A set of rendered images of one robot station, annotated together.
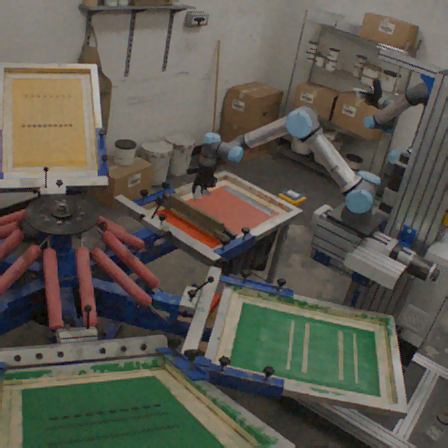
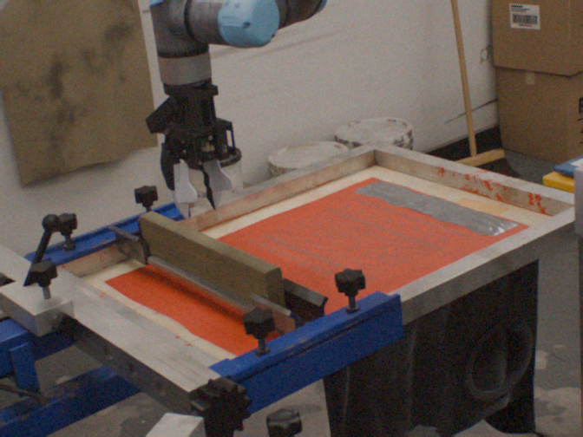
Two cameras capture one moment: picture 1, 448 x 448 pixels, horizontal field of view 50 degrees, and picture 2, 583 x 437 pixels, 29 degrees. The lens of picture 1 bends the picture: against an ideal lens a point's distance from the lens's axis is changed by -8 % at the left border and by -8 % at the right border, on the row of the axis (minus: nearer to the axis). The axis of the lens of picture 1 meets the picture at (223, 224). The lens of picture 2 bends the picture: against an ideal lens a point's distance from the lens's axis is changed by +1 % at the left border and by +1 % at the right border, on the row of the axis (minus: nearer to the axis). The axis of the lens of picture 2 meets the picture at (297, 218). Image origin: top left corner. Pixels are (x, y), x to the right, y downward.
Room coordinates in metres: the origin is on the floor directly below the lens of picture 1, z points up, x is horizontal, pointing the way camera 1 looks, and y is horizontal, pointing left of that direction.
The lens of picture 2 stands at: (0.87, -0.55, 1.73)
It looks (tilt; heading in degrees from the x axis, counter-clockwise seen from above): 22 degrees down; 20
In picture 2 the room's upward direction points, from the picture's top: 7 degrees counter-clockwise
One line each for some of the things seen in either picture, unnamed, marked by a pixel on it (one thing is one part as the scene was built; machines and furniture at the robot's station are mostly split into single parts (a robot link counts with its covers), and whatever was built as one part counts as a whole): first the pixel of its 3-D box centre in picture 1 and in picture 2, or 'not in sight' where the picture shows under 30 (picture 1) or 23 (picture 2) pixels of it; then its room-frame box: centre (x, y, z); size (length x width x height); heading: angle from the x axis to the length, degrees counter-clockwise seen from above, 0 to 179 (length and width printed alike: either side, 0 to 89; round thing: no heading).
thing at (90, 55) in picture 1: (87, 85); (64, 10); (4.05, 1.35, 1.06); 0.53 x 0.07 x 1.05; 146
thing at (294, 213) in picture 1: (220, 210); (318, 245); (2.51, 0.03, 0.97); 0.79 x 0.58 x 0.04; 146
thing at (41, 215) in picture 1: (63, 332); not in sight; (1.63, 0.62, 0.67); 0.39 x 0.39 x 1.35
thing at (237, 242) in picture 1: (232, 248); (311, 349); (2.16, -0.07, 0.98); 0.30 x 0.05 x 0.07; 146
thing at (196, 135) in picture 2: (206, 175); (195, 121); (2.31, 0.13, 1.26); 0.09 x 0.08 x 0.12; 56
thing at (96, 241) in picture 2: (153, 200); (114, 247); (2.47, 0.39, 0.98); 0.30 x 0.05 x 0.07; 146
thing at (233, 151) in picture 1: (231, 151); (240, 15); (2.29, 0.03, 1.41); 0.11 x 0.11 x 0.08; 71
